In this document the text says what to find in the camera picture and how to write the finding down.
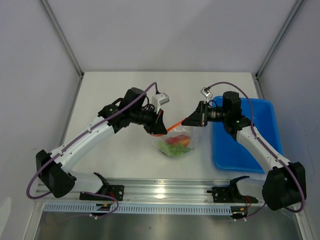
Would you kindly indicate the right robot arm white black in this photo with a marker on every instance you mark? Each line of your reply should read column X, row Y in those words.
column 285, row 183

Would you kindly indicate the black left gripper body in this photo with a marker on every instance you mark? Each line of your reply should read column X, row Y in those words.
column 150, row 118

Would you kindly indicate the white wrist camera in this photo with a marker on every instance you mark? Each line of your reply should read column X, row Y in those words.
column 158, row 100
column 205, row 91

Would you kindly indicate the clear zip bag orange zipper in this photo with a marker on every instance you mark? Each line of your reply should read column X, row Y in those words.
column 176, row 130

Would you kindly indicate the aluminium corner post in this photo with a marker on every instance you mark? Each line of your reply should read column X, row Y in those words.
column 283, row 31
column 55, row 25

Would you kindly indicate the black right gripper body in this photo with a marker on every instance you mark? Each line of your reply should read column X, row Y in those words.
column 204, row 112

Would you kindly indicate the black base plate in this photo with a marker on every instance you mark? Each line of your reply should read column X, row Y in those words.
column 114, row 191
column 230, row 194

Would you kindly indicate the orange red mango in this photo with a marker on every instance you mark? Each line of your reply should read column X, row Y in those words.
column 184, row 140

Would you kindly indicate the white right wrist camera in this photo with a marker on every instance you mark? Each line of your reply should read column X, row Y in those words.
column 205, row 91

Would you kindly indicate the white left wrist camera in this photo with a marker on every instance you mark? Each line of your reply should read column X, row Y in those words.
column 158, row 100

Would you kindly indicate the right aluminium corner post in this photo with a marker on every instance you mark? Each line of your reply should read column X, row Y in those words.
column 283, row 31

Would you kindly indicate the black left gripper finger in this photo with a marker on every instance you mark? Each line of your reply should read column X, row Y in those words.
column 158, row 129
column 159, row 123

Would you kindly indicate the blue plastic tray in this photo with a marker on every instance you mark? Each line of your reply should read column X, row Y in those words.
column 227, row 154

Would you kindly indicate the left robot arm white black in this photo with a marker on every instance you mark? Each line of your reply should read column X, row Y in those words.
column 55, row 168

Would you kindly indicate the red chili pepper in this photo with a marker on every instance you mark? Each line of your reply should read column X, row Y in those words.
column 173, row 140

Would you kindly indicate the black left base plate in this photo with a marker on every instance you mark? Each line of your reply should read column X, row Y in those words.
column 114, row 191

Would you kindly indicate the left aluminium corner post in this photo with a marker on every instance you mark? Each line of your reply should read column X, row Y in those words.
column 55, row 25

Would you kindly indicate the white slotted cable duct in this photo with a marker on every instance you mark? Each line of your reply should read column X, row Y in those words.
column 130, row 208

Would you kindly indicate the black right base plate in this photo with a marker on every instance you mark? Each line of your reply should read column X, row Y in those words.
column 230, row 194

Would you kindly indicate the green grape bunch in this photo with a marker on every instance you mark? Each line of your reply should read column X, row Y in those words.
column 173, row 151

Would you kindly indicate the aluminium mounting rail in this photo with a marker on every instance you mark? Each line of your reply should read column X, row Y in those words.
column 147, row 191

